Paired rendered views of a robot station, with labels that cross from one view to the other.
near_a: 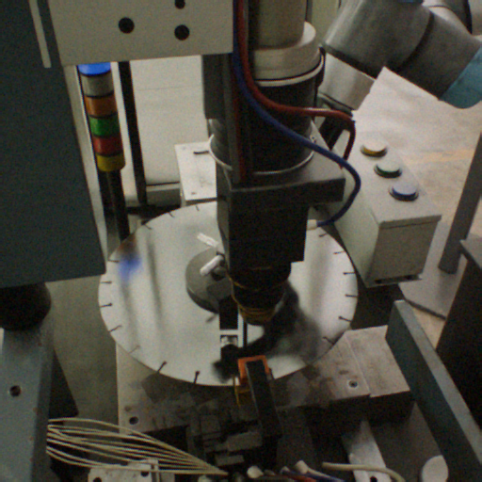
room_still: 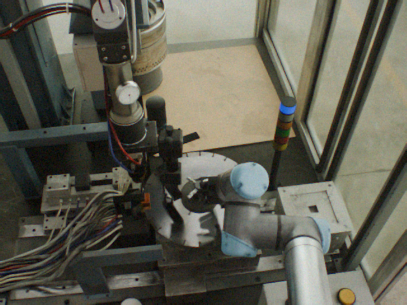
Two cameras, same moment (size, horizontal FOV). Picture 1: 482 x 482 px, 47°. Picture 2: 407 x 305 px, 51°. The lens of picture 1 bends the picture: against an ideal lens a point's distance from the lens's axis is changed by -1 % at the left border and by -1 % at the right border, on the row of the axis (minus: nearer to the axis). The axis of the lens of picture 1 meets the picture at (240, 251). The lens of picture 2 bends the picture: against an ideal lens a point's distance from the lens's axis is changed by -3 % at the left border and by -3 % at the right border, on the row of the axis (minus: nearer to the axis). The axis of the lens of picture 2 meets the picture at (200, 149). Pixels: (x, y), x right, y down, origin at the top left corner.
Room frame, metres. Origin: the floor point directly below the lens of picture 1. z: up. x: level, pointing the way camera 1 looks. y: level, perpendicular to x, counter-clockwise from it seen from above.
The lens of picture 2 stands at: (0.56, -0.70, 2.00)
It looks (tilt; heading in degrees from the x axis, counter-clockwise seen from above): 50 degrees down; 93
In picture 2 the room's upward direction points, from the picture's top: straight up
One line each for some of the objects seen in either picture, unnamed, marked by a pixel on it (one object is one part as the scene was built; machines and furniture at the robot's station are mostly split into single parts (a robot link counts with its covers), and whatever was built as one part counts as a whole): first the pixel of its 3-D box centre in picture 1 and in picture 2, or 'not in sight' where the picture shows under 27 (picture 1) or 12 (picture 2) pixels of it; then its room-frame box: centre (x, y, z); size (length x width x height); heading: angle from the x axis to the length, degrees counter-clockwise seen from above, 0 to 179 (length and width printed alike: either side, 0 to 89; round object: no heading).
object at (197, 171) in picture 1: (230, 200); (308, 222); (0.86, 0.02, 0.82); 0.18 x 0.18 x 0.15; 11
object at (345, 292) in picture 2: (373, 150); (346, 297); (0.92, -0.25, 0.90); 0.04 x 0.04 x 0.02
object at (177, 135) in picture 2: not in sight; (171, 155); (0.45, -0.02, 1.17); 0.06 x 0.05 x 0.20; 2
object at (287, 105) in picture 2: (93, 57); (287, 105); (0.76, 0.20, 1.14); 0.05 x 0.04 x 0.03; 101
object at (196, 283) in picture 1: (228, 270); (200, 192); (0.52, 0.02, 0.96); 0.11 x 0.11 x 0.03
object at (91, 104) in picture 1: (101, 100); (284, 121); (0.76, 0.20, 1.08); 0.05 x 0.04 x 0.03; 101
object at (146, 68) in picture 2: not in sight; (131, 47); (0.20, 0.74, 0.93); 0.31 x 0.31 x 0.36
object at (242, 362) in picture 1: (260, 409); (132, 203); (0.33, -0.02, 0.95); 0.10 x 0.03 x 0.07; 11
